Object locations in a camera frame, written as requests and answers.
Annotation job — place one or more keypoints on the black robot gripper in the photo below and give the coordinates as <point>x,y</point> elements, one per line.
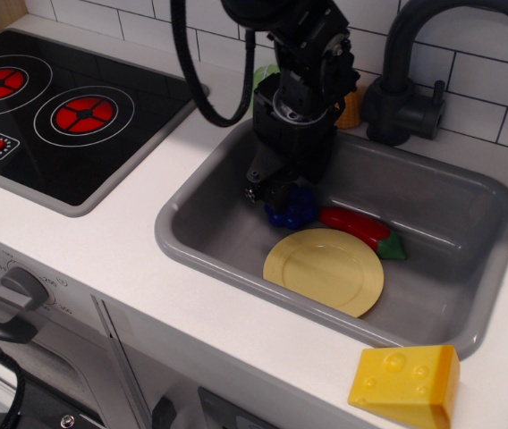
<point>285,145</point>

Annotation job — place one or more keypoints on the blue toy blueberries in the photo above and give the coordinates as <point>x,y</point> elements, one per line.
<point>300,210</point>

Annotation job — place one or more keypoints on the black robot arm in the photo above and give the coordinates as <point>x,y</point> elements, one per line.
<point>295,110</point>

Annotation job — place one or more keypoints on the yellow toy plate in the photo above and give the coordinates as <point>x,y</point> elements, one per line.
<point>328,266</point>

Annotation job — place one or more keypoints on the grey sink basin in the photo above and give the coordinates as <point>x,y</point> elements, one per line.
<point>453,225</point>

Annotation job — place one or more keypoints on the yellow toy corn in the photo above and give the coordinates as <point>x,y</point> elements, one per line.
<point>350,117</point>

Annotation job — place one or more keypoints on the red toy chili pepper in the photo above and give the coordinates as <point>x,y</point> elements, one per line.
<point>380,238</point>

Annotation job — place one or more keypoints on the green toy lettuce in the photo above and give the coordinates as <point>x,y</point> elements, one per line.
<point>260,74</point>

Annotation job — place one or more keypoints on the dark grey faucet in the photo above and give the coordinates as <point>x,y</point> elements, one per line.
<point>391,106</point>

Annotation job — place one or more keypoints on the black toy stove top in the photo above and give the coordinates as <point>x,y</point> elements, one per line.
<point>74,124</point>

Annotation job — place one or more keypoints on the yellow toy cheese wedge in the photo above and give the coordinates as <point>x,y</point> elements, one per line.
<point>412,385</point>

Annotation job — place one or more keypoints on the grey toy oven front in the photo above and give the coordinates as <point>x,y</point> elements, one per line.
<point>69,345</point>

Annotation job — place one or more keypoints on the grey oven knob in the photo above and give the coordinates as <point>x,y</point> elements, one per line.
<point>22,290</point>

